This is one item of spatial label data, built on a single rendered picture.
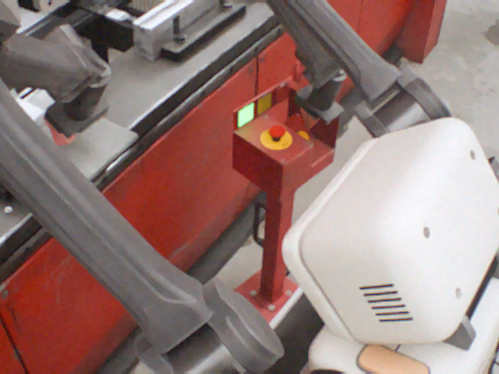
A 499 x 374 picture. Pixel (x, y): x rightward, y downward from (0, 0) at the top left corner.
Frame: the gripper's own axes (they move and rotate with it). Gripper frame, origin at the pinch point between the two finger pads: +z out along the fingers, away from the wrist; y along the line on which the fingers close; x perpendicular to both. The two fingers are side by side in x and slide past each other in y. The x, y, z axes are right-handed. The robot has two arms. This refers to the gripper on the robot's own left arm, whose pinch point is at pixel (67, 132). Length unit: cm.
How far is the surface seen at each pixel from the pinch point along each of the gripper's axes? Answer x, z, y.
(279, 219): 42, 37, -47
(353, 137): 48, 91, -144
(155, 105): 2.9, 16.4, -29.8
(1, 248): 4.9, 17.2, 18.6
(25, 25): -36, 26, -26
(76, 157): 4.4, 1.3, 1.5
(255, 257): 50, 90, -68
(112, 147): 7.6, -0.5, -4.3
